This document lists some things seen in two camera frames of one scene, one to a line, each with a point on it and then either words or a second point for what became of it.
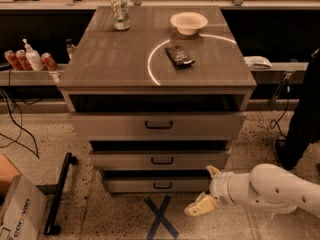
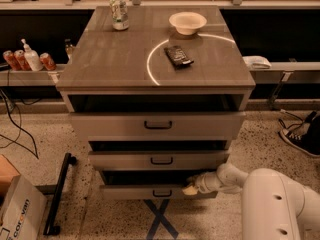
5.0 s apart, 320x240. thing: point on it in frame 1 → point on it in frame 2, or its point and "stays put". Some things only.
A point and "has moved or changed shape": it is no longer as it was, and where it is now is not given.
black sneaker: [287, 152] → [307, 136]
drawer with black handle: [158, 126] stays put
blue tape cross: [160, 217] stays put
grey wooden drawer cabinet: [156, 95] stays put
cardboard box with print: [22, 205] stays put
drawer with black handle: [159, 160] stays put
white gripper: [221, 185] → [202, 182]
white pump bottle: [33, 58] stays put
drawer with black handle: [155, 185] has moved or changed shape
